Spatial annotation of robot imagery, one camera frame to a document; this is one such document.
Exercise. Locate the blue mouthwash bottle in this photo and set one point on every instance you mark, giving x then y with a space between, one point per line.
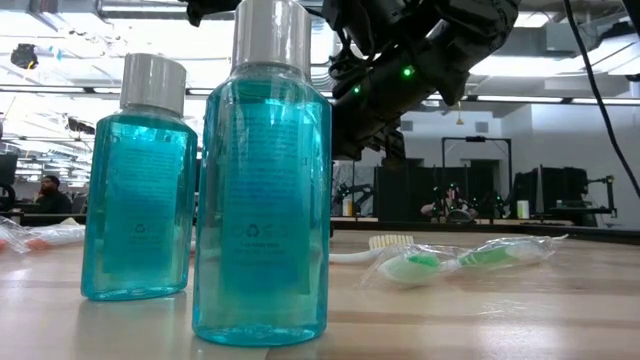
260 200
140 200

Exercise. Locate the green white toothbrush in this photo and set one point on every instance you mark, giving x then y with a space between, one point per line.
415 267

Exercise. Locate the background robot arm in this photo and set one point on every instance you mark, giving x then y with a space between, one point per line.
357 191

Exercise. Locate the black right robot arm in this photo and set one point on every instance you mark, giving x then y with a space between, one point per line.
450 40

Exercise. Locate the black partition panel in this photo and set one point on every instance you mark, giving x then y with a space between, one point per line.
400 195

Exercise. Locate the yellow hanging pendant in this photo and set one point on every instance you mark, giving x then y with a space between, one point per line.
459 120

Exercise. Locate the person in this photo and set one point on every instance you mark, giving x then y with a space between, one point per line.
452 200
52 202

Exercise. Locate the white cylindrical container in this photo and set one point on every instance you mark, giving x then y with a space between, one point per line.
523 210

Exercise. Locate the black ceiling device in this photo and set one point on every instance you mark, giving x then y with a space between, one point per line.
24 56

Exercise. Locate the black background workstation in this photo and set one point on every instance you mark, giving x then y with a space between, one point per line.
560 190

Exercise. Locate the black background monitor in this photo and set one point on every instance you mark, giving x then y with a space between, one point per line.
7 170

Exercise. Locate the black gantry frame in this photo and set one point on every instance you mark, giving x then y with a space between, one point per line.
475 139

